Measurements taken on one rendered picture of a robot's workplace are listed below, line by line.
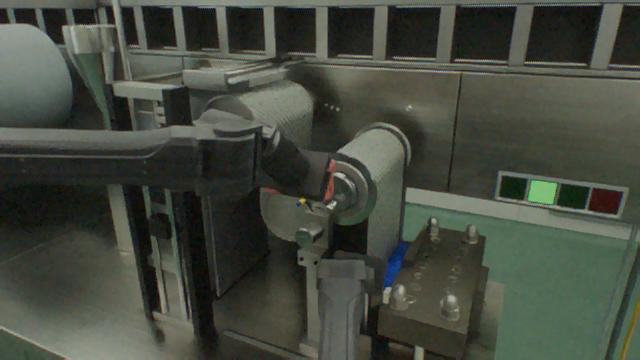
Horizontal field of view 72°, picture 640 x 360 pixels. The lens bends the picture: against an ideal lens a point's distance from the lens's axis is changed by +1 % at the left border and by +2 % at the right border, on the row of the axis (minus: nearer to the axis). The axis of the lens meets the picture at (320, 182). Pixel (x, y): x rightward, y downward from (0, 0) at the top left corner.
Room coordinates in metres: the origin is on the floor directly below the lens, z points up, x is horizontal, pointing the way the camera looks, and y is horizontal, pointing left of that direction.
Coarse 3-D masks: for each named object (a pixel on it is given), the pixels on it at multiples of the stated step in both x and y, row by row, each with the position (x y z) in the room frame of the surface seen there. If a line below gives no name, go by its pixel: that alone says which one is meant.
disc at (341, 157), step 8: (336, 160) 0.76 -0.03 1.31; (344, 160) 0.76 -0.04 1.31; (352, 160) 0.75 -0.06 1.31; (360, 168) 0.74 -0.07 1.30; (368, 176) 0.74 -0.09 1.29; (368, 184) 0.74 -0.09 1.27; (368, 192) 0.74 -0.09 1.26; (376, 192) 0.73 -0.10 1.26; (368, 200) 0.74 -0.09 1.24; (320, 208) 0.78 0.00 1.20; (368, 208) 0.73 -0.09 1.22; (360, 216) 0.74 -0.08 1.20; (344, 224) 0.76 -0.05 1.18
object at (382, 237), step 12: (396, 192) 0.90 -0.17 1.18; (384, 204) 0.82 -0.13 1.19; (396, 204) 0.91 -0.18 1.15; (384, 216) 0.82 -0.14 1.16; (396, 216) 0.92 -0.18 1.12; (372, 228) 0.75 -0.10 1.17; (384, 228) 0.83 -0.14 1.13; (396, 228) 0.93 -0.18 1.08; (372, 240) 0.75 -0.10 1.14; (384, 240) 0.84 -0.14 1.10; (396, 240) 0.94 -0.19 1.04; (372, 252) 0.76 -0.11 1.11; (384, 252) 0.84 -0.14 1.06
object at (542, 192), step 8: (536, 184) 0.91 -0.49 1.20; (544, 184) 0.90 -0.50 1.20; (552, 184) 0.90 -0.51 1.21; (536, 192) 0.91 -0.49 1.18; (544, 192) 0.90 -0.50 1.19; (552, 192) 0.89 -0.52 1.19; (528, 200) 0.91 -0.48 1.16; (536, 200) 0.91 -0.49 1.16; (544, 200) 0.90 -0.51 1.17; (552, 200) 0.89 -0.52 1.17
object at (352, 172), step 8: (336, 168) 0.76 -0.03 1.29; (344, 168) 0.75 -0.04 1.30; (352, 168) 0.75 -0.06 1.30; (352, 176) 0.75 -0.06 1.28; (360, 176) 0.74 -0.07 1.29; (360, 184) 0.74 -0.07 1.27; (360, 192) 0.74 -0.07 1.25; (360, 200) 0.74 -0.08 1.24; (352, 208) 0.74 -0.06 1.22; (360, 208) 0.74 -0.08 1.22; (336, 216) 0.76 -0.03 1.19; (344, 216) 0.75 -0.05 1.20; (352, 216) 0.74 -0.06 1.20
